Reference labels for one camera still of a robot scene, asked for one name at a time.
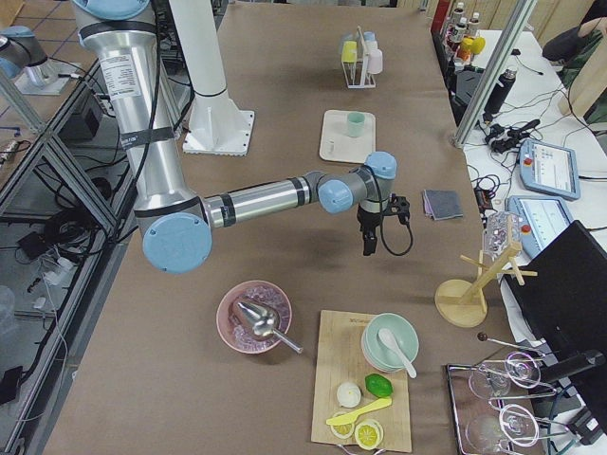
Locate white wire cup rack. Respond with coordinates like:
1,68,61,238
340,26,377,89

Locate lower wine glass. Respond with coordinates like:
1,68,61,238
465,404,540,454

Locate light blue cup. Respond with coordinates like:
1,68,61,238
340,33,355,47

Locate seated person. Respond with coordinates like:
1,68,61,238
543,16,606,88

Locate blue teach pendant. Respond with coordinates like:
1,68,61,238
519,138,580,201
506,195,574,259

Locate black water bottle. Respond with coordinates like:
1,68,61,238
483,65,518,121

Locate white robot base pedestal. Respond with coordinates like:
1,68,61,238
170,0,255,156

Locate pink bowl with ice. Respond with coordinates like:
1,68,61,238
216,281,292,354

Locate yellow plastic knife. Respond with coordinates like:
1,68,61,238
325,397,393,427

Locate clear patterned glass cup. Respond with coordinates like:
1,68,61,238
483,211,522,259

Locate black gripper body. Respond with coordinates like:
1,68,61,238
357,206,383,256

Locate mint green cup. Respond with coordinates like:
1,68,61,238
346,111,365,138

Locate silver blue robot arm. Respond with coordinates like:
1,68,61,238
72,1,397,274

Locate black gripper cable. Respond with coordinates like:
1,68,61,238
378,210,414,257

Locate wooden mug tree stand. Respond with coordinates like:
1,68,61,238
434,222,538,328

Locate lemon slice left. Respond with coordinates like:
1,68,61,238
330,423,355,440

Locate cream white rectangular tray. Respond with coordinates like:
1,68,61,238
319,109,376,164

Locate lemon slice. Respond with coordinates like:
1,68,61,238
354,418,384,450
330,423,355,440

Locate upper wine glass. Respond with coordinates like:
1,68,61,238
469,352,541,399

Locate aluminium frame post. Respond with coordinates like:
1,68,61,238
452,0,537,149

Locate lemon slice right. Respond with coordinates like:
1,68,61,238
354,418,384,450

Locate folded grey cloth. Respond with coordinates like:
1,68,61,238
422,190,464,221

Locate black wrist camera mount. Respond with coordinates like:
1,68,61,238
382,193,411,227

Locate yellow cup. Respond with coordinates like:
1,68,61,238
340,40,358,64

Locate metal ice scoop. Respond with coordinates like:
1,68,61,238
231,298,304,354

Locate stacked mint green bowls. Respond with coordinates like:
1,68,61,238
360,313,419,373

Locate white ceramic spoon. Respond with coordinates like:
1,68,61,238
378,328,417,379

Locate lower blue teach pendant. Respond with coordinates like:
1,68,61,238
506,195,574,259

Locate dark glass rack tray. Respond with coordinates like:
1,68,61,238
445,352,580,454

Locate wine glass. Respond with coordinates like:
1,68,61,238
465,404,540,454
469,352,541,399

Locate green lime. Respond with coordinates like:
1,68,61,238
364,373,394,398

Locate upper blue teach pendant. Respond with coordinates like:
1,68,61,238
519,138,580,201

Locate white peeled egg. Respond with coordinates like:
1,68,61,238
336,381,362,409

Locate pink cup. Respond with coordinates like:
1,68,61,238
367,48,383,75

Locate wooden cutting board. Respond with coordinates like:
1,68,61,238
309,308,414,451

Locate black monitor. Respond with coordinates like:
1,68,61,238
506,220,606,359

